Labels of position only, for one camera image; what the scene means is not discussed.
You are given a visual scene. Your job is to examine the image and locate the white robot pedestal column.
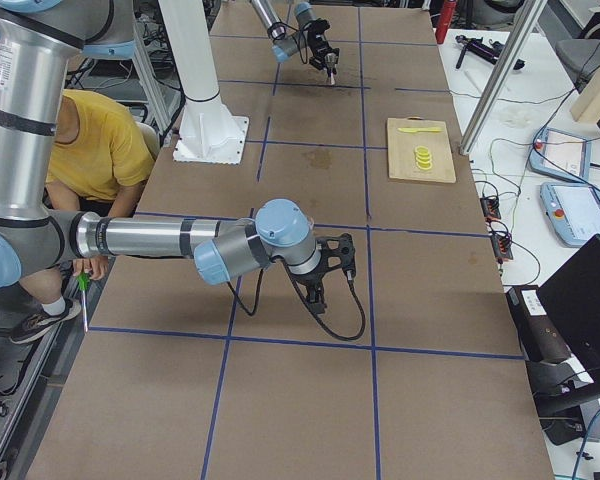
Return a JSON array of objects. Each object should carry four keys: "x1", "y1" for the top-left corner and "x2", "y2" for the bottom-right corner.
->
[{"x1": 159, "y1": 0, "x2": 219, "y2": 103}]

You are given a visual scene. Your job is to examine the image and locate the yellow plastic knife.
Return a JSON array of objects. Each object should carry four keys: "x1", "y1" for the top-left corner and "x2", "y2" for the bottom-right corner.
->
[{"x1": 396, "y1": 127, "x2": 443, "y2": 134}]

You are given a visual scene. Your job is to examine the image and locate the person in yellow shirt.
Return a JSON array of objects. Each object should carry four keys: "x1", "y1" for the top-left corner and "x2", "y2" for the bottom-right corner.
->
[{"x1": 10, "y1": 89, "x2": 155, "y2": 344}]

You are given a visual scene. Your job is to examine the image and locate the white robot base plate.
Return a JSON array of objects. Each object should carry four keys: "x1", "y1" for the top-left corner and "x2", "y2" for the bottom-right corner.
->
[{"x1": 173, "y1": 113, "x2": 249, "y2": 165}]

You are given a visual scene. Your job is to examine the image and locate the steel jigger measuring cup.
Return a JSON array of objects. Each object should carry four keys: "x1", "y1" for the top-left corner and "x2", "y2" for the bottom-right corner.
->
[{"x1": 324, "y1": 52, "x2": 338, "y2": 86}]

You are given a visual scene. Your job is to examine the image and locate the aluminium frame post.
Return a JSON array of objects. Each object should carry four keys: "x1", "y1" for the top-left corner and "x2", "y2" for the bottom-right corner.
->
[{"x1": 459, "y1": 0, "x2": 547, "y2": 155}]

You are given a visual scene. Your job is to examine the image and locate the teach pendant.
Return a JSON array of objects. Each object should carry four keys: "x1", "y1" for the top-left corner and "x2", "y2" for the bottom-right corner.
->
[
  {"x1": 529, "y1": 127, "x2": 591, "y2": 182},
  {"x1": 540, "y1": 182, "x2": 600, "y2": 248}
]

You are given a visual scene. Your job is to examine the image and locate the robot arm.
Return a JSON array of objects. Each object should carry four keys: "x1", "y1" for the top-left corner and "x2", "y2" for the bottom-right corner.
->
[
  {"x1": 0, "y1": 1, "x2": 154, "y2": 343},
  {"x1": 251, "y1": 1, "x2": 340, "y2": 83}
]

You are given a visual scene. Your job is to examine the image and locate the red cylinder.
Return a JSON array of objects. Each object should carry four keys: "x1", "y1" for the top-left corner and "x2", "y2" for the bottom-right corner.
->
[{"x1": 435, "y1": 0, "x2": 457, "y2": 45}]

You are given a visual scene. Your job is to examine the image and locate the black handled tool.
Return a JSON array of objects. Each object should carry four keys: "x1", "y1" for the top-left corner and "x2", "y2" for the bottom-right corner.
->
[{"x1": 455, "y1": 35, "x2": 505, "y2": 69}]

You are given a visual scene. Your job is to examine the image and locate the black desktop box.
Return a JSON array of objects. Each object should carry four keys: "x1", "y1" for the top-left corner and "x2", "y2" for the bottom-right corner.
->
[{"x1": 506, "y1": 285, "x2": 571, "y2": 364}]

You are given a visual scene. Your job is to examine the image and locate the grey office chair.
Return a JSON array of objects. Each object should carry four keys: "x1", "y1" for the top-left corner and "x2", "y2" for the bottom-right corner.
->
[{"x1": 555, "y1": 6, "x2": 600, "y2": 91}]

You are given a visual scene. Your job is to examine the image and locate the black monitor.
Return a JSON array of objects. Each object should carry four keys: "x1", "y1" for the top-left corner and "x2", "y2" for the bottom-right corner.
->
[{"x1": 538, "y1": 234, "x2": 600, "y2": 369}]

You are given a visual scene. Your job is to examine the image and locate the lemon slice front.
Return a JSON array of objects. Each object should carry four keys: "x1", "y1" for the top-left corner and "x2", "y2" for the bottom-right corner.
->
[{"x1": 416, "y1": 161, "x2": 432, "y2": 171}]

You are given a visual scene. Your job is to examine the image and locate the bamboo cutting board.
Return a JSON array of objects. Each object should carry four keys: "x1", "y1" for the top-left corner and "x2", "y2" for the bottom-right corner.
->
[{"x1": 386, "y1": 118, "x2": 456, "y2": 184}]

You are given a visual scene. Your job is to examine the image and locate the near teach pendant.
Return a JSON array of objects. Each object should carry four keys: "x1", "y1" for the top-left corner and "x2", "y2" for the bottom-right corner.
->
[{"x1": 540, "y1": 182, "x2": 600, "y2": 248}]

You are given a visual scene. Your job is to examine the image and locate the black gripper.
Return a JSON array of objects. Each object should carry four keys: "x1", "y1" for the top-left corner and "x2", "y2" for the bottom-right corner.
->
[
  {"x1": 289, "y1": 233, "x2": 355, "y2": 314},
  {"x1": 307, "y1": 18, "x2": 340, "y2": 70}
]

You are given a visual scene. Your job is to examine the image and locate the green handled screwdriver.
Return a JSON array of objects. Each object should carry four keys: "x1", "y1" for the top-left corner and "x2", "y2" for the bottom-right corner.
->
[{"x1": 77, "y1": 272, "x2": 90, "y2": 333}]

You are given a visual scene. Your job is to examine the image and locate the far teach pendant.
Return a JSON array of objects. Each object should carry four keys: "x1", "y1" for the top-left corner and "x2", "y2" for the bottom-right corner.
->
[{"x1": 529, "y1": 127, "x2": 591, "y2": 182}]

